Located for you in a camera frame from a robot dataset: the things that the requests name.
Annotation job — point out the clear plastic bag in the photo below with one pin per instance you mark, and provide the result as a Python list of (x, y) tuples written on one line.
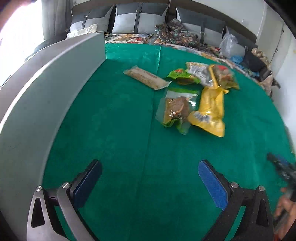
[(229, 46)]

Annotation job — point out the green velvet cloth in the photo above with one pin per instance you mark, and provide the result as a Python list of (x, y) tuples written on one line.
[(150, 188)]

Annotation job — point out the beige cracker packet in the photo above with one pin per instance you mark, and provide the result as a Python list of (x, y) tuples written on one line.
[(147, 78)]

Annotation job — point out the floral patterned blanket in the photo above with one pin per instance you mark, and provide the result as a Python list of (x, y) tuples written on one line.
[(174, 32)]

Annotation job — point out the green snack packet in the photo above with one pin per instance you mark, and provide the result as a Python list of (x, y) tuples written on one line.
[(183, 77)]

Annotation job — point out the green clear dried snack bag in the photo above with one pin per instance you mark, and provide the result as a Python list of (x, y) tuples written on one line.
[(175, 107)]

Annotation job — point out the white storage box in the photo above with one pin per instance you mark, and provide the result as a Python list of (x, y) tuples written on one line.
[(34, 102)]

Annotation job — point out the yellow red chip bag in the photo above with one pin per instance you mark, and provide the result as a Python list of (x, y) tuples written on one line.
[(224, 76)]

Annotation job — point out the yellow snack bag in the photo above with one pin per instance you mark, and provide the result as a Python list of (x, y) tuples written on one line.
[(209, 116)]

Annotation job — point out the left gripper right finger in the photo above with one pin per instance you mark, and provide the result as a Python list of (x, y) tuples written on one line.
[(257, 220)]

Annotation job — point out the person right hand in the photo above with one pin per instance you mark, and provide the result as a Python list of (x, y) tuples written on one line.
[(289, 206)]

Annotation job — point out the black bag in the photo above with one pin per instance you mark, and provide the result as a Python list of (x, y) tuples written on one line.
[(252, 62)]

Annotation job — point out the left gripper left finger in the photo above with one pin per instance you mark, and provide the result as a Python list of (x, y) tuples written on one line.
[(43, 222)]

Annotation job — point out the grey pillow left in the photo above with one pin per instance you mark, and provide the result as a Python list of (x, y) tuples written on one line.
[(99, 16)]

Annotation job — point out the silver foil snack bag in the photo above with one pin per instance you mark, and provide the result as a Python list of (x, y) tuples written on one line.
[(202, 72)]

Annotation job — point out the grey pillow middle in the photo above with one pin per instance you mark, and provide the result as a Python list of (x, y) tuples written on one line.
[(138, 18)]

